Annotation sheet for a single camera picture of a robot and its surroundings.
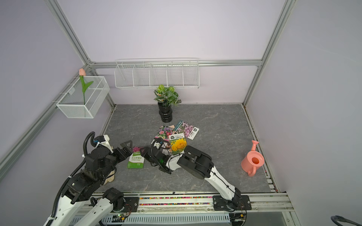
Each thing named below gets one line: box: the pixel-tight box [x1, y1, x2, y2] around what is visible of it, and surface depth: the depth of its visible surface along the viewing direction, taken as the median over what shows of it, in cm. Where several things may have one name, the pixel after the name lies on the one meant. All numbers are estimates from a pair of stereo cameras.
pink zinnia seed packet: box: [154, 124, 175, 141], surface depth 104 cm
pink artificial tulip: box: [78, 68, 94, 105], surface depth 85 cm
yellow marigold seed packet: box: [168, 132, 188, 155], surface depth 98 cm
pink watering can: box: [240, 139, 265, 178], surface depth 80 cm
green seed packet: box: [127, 150, 145, 169], surface depth 89 cm
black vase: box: [157, 101, 173, 123], surface depth 105 cm
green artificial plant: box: [153, 84, 182, 108], surface depth 93 cm
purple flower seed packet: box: [174, 121, 200, 141], surface depth 107 cm
